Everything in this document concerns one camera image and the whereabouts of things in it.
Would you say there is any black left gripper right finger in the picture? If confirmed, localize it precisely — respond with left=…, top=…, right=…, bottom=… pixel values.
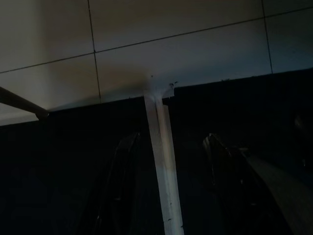
left=202, top=133, right=291, bottom=235

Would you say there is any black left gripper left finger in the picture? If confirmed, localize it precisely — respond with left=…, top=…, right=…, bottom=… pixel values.
left=83, top=132, right=145, bottom=235

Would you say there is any white tape strip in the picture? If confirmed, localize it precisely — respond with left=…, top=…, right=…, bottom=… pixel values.
left=143, top=83, right=185, bottom=235

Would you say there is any wooden table with slanted legs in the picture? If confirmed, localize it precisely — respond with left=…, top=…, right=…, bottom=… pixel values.
left=0, top=85, right=50, bottom=121

